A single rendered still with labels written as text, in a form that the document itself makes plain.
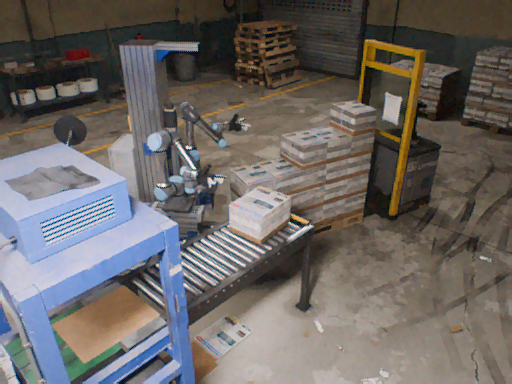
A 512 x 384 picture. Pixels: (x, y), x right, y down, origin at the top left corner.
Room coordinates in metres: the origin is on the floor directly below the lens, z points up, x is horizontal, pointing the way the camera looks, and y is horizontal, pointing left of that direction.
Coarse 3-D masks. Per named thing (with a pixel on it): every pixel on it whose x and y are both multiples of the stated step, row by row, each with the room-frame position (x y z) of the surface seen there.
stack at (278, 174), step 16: (272, 160) 3.83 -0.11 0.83; (240, 176) 3.48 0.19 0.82; (256, 176) 3.47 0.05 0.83; (272, 176) 3.48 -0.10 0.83; (288, 176) 3.52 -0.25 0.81; (304, 176) 3.62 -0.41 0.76; (320, 176) 3.71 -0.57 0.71; (336, 176) 3.81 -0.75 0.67; (240, 192) 3.44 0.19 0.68; (304, 192) 3.61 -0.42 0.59; (320, 192) 3.71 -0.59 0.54; (336, 192) 3.82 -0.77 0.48; (320, 208) 3.73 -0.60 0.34; (336, 208) 3.83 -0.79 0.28; (304, 224) 3.63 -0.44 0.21; (336, 224) 3.84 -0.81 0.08
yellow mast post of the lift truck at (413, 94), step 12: (420, 60) 4.00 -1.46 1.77; (420, 72) 4.02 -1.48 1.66; (420, 84) 4.03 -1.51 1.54; (408, 96) 4.06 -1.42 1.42; (408, 108) 4.02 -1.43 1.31; (408, 120) 4.00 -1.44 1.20; (408, 132) 4.01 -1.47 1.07; (408, 144) 4.02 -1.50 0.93; (396, 168) 4.04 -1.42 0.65; (396, 180) 4.01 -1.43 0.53; (396, 192) 4.00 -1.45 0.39; (396, 204) 4.02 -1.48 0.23
